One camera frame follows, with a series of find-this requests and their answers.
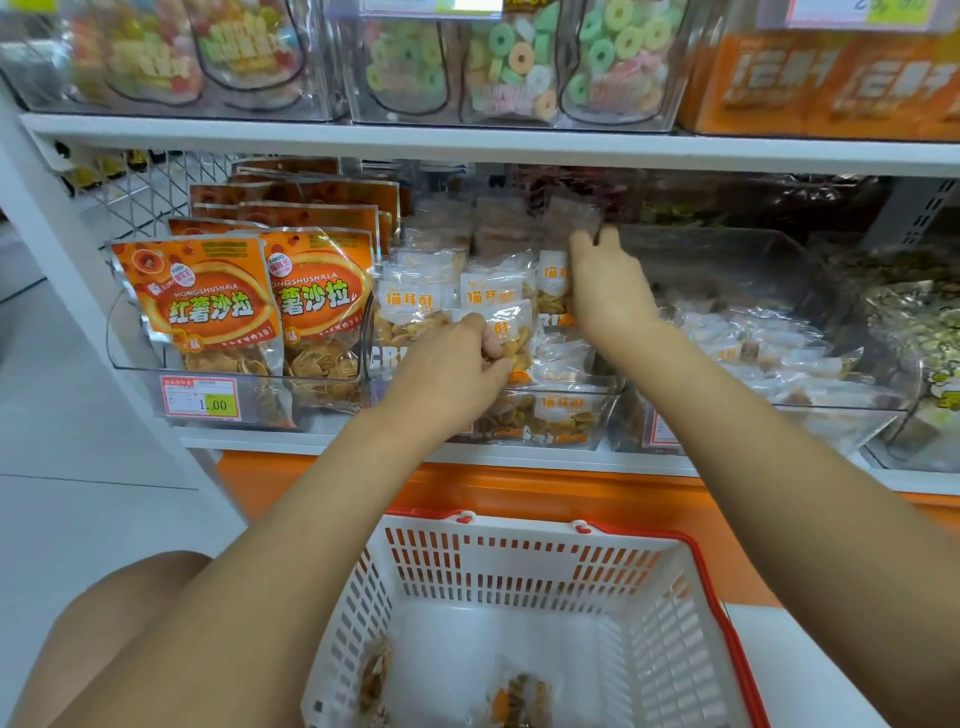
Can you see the person's left hand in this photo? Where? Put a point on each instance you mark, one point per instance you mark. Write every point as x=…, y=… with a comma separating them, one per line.
x=447, y=378

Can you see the person's right hand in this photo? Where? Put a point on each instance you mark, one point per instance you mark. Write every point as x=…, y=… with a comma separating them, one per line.
x=608, y=297

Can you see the white snack shelf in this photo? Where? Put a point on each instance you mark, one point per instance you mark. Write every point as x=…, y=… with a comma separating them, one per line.
x=525, y=147

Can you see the white red-rimmed shopping basket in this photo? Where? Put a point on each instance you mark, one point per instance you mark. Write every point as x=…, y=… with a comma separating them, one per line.
x=495, y=555

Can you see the stack of orange packets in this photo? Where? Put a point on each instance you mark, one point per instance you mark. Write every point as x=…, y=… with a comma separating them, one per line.
x=203, y=300

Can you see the pile of small brown snacks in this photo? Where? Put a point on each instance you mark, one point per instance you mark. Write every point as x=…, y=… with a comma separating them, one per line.
x=518, y=698

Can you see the person's left forearm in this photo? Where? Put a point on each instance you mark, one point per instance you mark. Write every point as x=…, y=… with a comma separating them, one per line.
x=225, y=600

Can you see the person's right forearm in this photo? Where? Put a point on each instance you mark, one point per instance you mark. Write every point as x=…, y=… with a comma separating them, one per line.
x=795, y=510

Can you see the orange shelf base panel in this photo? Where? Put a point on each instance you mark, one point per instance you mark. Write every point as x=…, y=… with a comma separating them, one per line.
x=300, y=480

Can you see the orange label snack bag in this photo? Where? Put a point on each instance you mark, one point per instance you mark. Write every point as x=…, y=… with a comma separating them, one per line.
x=765, y=83
x=900, y=87

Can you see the yellow hamster snack packets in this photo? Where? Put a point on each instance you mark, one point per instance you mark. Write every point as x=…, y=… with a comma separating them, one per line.
x=915, y=315

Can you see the clear plastic bin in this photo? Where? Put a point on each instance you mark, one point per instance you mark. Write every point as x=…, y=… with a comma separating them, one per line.
x=780, y=255
x=698, y=15
x=123, y=405
x=338, y=113
x=900, y=450
x=323, y=98
x=612, y=420

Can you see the white yellow price tag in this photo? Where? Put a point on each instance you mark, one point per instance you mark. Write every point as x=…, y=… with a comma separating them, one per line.
x=200, y=396
x=660, y=429
x=428, y=6
x=855, y=9

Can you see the white koala candy bag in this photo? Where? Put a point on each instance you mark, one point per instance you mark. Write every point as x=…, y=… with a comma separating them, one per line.
x=405, y=68
x=618, y=57
x=510, y=60

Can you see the yellow cat candy bag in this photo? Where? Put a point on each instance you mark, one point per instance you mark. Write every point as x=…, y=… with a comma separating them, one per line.
x=248, y=42
x=135, y=48

